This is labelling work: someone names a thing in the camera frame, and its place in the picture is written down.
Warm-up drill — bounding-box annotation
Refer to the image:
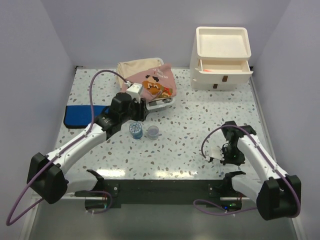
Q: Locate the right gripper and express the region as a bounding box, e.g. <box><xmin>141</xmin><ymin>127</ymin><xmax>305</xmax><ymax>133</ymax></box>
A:
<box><xmin>218</xmin><ymin>144</ymin><xmax>245</xmax><ymax>166</ymax></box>

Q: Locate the white laundry basket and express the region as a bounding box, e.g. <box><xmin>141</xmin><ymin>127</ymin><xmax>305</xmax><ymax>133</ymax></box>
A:
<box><xmin>116</xmin><ymin>56</ymin><xmax>177</xmax><ymax>116</ymax></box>

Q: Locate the pink printed t-shirt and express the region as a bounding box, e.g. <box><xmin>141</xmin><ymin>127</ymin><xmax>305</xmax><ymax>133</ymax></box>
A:
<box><xmin>120</xmin><ymin>62</ymin><xmax>177</xmax><ymax>109</ymax></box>

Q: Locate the white drawer cabinet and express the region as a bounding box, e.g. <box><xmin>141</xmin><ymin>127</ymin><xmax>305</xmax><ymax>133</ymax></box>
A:
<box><xmin>189</xmin><ymin>26</ymin><xmax>253</xmax><ymax>91</ymax></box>

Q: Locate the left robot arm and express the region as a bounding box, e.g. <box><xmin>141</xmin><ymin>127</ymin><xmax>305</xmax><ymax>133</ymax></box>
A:
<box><xmin>27</xmin><ymin>92</ymin><xmax>149</xmax><ymax>204</ymax></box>

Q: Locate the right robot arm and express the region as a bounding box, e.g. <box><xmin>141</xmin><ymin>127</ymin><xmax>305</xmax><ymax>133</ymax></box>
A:
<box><xmin>200</xmin><ymin>121</ymin><xmax>302</xmax><ymax>221</ymax></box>

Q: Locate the blue round tin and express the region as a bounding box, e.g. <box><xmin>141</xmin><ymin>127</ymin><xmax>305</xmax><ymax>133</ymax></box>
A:
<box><xmin>129</xmin><ymin>122</ymin><xmax>143</xmax><ymax>139</ymax></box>

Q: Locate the clear plastic cup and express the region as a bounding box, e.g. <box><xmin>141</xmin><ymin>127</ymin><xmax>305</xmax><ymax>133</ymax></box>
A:
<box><xmin>147</xmin><ymin>125</ymin><xmax>159</xmax><ymax>140</ymax></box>

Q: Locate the blue cloth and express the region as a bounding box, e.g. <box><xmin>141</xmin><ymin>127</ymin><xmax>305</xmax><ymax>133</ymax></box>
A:
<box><xmin>63</xmin><ymin>105</ymin><xmax>92</xmax><ymax>129</ymax></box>

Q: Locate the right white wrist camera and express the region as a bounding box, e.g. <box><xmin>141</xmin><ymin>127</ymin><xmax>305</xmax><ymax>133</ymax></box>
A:
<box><xmin>204</xmin><ymin>146</ymin><xmax>224</xmax><ymax>161</ymax></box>

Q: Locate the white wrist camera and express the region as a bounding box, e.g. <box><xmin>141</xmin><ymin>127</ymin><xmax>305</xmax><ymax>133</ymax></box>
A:
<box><xmin>125</xmin><ymin>83</ymin><xmax>143</xmax><ymax>99</ymax></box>
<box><xmin>204</xmin><ymin>146</ymin><xmax>224</xmax><ymax>161</ymax></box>

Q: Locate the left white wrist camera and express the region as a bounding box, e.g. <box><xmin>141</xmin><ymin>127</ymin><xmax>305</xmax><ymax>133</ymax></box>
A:
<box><xmin>125</xmin><ymin>83</ymin><xmax>143</xmax><ymax>99</ymax></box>

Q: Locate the aluminium rail frame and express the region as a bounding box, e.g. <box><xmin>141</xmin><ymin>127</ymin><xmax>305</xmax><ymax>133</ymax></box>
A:
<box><xmin>18</xmin><ymin>65</ymin><xmax>305</xmax><ymax>240</ymax></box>

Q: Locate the brown top drawer handle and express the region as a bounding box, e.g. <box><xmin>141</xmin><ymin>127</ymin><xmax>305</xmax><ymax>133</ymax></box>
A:
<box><xmin>222</xmin><ymin>75</ymin><xmax>228</xmax><ymax>82</ymax></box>

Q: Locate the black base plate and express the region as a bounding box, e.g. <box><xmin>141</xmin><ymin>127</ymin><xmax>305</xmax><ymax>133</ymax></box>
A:
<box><xmin>74</xmin><ymin>178</ymin><xmax>251</xmax><ymax>209</ymax></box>

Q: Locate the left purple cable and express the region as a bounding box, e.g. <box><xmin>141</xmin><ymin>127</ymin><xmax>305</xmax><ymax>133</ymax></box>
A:
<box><xmin>5</xmin><ymin>69</ymin><xmax>131</xmax><ymax>226</ymax></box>

